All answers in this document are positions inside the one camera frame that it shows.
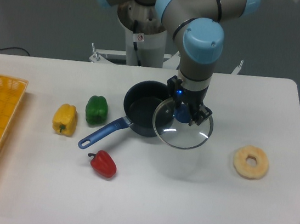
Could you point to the red bell pepper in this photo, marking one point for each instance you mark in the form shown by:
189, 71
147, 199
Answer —
103, 164

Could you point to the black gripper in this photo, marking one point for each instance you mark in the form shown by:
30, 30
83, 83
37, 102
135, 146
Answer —
191, 93

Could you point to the white metal base frame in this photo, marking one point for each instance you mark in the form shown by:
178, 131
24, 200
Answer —
119, 58

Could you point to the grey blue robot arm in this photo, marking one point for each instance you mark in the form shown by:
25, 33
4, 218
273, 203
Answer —
195, 27

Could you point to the glass pot lid blue knob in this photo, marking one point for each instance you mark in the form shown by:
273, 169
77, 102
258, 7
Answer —
176, 132

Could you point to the dark blue saucepan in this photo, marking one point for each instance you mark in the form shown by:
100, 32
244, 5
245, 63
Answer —
140, 104

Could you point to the yellow bell pepper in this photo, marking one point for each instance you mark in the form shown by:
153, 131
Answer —
64, 121

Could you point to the green bell pepper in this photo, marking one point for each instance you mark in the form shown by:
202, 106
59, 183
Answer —
96, 110

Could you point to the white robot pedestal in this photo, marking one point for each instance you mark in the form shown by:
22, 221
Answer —
145, 45

